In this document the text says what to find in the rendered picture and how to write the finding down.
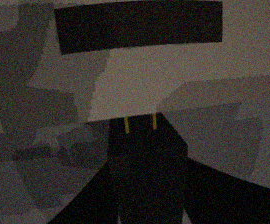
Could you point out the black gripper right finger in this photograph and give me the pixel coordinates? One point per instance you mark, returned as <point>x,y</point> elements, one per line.
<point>213,197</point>

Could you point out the black two-prong charger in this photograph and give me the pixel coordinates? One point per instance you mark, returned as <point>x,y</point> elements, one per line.
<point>147,164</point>

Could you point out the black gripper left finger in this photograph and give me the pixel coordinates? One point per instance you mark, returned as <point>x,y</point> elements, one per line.
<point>95,204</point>

